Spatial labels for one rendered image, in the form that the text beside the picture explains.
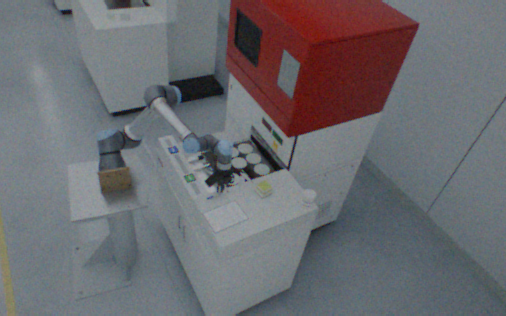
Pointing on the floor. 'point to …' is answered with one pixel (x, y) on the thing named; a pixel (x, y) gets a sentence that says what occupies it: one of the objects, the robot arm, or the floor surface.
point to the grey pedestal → (106, 260)
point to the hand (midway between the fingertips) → (218, 193)
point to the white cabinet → (236, 280)
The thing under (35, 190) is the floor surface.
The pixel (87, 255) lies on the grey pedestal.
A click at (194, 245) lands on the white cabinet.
